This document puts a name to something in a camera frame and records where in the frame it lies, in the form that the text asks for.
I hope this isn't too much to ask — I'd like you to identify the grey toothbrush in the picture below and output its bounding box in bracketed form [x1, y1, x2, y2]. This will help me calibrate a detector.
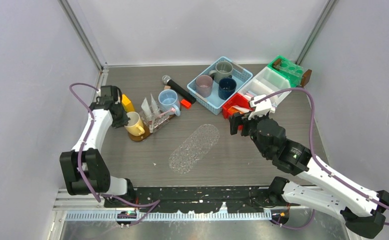
[149, 115, 156, 133]

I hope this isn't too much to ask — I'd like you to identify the yellow building brick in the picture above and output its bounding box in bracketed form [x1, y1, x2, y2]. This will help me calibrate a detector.
[121, 94, 135, 113]

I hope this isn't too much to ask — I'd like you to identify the grey mug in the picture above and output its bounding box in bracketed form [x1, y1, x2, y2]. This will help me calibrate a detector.
[208, 61, 234, 84]

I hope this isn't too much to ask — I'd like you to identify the red orange block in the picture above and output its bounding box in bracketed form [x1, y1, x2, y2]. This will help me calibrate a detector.
[180, 99, 192, 109]

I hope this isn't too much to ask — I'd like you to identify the mauve mug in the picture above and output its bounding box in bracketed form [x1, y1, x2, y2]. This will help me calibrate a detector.
[195, 74, 214, 98]

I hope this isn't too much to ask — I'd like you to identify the brown wooden oval tray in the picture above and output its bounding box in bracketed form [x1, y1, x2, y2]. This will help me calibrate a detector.
[128, 115, 175, 142]

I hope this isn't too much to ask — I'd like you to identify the pink toothbrush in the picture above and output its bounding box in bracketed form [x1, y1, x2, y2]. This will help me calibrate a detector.
[157, 107, 177, 118]

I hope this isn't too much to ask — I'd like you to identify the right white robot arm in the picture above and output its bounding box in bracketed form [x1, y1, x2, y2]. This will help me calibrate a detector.
[229, 113, 389, 239]

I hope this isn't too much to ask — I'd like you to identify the red plastic bin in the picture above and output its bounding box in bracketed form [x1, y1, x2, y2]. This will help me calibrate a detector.
[222, 93, 252, 119]

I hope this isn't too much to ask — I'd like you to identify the yellow mug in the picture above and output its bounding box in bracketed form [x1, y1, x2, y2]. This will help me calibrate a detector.
[125, 111, 146, 137]

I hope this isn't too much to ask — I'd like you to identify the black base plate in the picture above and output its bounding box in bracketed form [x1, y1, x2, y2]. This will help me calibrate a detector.
[119, 186, 290, 214]

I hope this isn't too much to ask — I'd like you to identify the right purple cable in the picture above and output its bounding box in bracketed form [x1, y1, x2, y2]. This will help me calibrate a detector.
[254, 87, 389, 230]

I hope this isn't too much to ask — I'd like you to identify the clear textured oval tray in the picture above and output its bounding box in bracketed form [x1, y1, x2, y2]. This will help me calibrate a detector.
[168, 124, 220, 174]

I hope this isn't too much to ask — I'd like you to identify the clear acrylic toothbrush holder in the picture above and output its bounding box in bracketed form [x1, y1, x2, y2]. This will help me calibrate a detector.
[139, 111, 171, 134]

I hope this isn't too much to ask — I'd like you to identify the black microphone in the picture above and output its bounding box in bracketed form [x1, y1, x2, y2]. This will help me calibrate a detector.
[162, 75, 197, 104]

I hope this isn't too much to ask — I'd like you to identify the teal cap toothpaste tube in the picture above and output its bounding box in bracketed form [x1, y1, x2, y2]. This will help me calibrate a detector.
[150, 93, 160, 118]

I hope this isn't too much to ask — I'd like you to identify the green plastic bin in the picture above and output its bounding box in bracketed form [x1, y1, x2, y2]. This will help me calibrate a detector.
[267, 55, 305, 87]

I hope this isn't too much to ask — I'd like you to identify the white plastic bin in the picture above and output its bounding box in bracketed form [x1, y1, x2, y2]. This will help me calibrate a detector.
[237, 67, 291, 96]

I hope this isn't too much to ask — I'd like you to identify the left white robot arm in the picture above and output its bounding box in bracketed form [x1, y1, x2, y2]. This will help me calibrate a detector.
[59, 85, 136, 207]

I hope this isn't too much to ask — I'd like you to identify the dark blue mug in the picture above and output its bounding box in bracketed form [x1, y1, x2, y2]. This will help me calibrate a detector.
[218, 77, 237, 100]

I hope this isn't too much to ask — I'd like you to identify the light blue mug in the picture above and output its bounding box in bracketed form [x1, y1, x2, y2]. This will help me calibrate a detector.
[158, 89, 181, 116]

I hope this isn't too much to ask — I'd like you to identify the orange cap toothpaste tube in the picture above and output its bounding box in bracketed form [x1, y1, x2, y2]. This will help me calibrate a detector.
[232, 105, 252, 114]

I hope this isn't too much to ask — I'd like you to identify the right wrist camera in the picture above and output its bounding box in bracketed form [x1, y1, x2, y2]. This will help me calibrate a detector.
[248, 94, 276, 120]

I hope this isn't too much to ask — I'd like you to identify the pink cap toothpaste tube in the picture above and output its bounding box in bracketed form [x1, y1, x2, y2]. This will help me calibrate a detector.
[141, 97, 153, 122]

